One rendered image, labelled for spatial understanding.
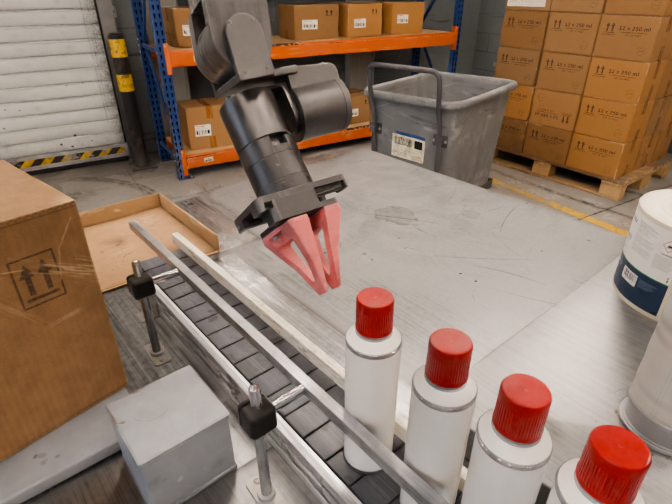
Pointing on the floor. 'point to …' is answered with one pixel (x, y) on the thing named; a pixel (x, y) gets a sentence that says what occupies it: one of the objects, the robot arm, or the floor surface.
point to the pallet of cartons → (588, 90)
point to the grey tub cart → (439, 120)
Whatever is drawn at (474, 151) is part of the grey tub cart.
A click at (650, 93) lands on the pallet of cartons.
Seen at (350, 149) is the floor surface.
